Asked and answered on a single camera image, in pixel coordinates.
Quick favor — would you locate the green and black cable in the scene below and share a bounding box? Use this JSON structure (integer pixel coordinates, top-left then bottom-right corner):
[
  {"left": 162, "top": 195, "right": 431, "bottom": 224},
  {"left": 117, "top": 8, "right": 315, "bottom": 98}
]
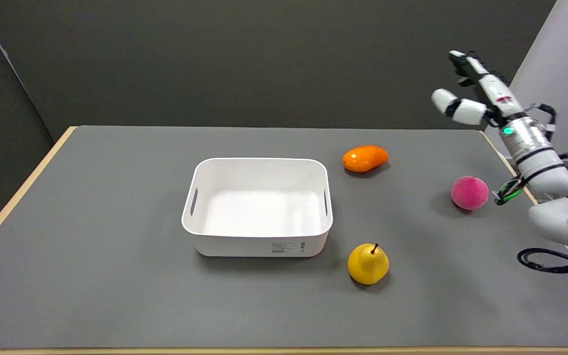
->
[{"left": 492, "top": 177, "right": 526, "bottom": 206}]

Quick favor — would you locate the pink peach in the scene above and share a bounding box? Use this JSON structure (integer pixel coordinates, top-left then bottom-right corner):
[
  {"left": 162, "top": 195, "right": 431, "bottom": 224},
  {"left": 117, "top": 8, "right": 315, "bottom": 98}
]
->
[{"left": 451, "top": 176, "right": 490, "bottom": 211}]

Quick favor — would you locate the orange mango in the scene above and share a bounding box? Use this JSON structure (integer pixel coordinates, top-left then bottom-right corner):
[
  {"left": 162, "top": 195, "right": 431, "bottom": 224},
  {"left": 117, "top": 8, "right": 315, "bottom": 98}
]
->
[{"left": 343, "top": 144, "right": 390, "bottom": 173}]

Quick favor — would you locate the black looped cable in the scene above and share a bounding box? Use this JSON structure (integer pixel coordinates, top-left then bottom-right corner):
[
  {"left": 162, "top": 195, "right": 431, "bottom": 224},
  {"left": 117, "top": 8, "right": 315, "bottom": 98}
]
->
[{"left": 517, "top": 248, "right": 568, "bottom": 278}]

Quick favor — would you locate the yellow pear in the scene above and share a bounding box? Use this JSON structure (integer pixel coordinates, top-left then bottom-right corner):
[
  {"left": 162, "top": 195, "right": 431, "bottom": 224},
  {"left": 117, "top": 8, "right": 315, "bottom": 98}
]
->
[{"left": 348, "top": 243, "right": 390, "bottom": 285}]

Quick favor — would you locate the white plastic storage bin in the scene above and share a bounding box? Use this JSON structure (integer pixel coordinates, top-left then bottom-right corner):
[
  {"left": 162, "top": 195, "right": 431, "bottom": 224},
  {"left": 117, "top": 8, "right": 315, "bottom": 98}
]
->
[{"left": 181, "top": 158, "right": 334, "bottom": 258}]

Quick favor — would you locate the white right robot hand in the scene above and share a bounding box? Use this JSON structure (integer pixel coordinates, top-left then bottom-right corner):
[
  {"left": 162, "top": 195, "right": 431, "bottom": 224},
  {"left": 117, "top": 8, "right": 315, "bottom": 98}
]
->
[{"left": 431, "top": 50, "right": 528, "bottom": 130}]

